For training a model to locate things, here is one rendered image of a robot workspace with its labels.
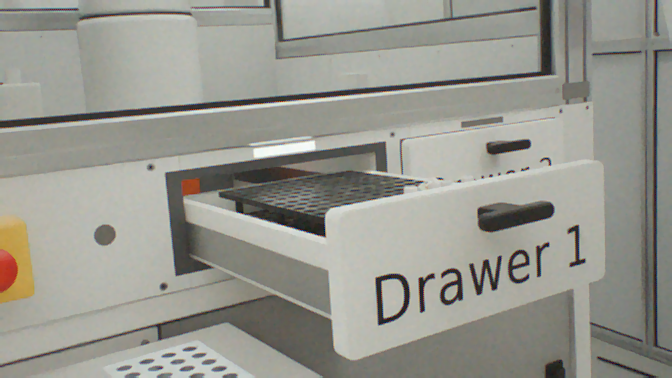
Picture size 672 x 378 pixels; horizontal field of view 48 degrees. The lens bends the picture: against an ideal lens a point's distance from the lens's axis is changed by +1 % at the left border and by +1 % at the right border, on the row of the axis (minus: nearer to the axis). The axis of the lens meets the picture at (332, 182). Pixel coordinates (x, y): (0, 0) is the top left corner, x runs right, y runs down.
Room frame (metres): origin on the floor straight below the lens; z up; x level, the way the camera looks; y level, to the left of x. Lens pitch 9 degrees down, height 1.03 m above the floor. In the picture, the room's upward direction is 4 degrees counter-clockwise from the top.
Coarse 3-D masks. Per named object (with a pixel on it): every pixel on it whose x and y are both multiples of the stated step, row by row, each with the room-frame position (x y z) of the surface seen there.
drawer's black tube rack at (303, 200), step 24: (240, 192) 0.79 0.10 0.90; (264, 192) 0.78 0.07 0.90; (288, 192) 0.77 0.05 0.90; (312, 192) 0.76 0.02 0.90; (336, 192) 0.75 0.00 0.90; (360, 192) 0.74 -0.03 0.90; (384, 192) 0.74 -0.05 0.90; (264, 216) 0.80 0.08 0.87; (288, 216) 0.79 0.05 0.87; (312, 216) 0.64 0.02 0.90
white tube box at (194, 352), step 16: (160, 352) 0.61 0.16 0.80; (176, 352) 0.60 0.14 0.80; (192, 352) 0.60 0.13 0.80; (208, 352) 0.60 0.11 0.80; (112, 368) 0.58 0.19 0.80; (128, 368) 0.59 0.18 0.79; (144, 368) 0.57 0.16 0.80; (160, 368) 0.58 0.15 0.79; (176, 368) 0.57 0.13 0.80; (192, 368) 0.57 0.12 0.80; (208, 368) 0.56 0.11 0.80; (224, 368) 0.57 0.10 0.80; (240, 368) 0.56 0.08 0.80
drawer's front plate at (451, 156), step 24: (552, 120) 1.08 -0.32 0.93; (408, 144) 0.94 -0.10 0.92; (432, 144) 0.95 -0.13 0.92; (456, 144) 0.98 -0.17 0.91; (480, 144) 1.00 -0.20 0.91; (552, 144) 1.08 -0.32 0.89; (408, 168) 0.94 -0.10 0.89; (432, 168) 0.95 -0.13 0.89; (456, 168) 0.98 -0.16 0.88; (480, 168) 1.00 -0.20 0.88; (504, 168) 1.02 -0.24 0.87
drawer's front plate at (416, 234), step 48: (432, 192) 0.56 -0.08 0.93; (480, 192) 0.58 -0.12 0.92; (528, 192) 0.61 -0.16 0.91; (576, 192) 0.64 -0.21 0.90; (336, 240) 0.51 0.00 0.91; (384, 240) 0.53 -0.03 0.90; (432, 240) 0.55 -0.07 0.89; (480, 240) 0.58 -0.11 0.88; (528, 240) 0.61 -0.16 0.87; (336, 288) 0.51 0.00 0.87; (384, 288) 0.53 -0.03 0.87; (432, 288) 0.55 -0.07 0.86; (528, 288) 0.61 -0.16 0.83; (336, 336) 0.52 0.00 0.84; (384, 336) 0.53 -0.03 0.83
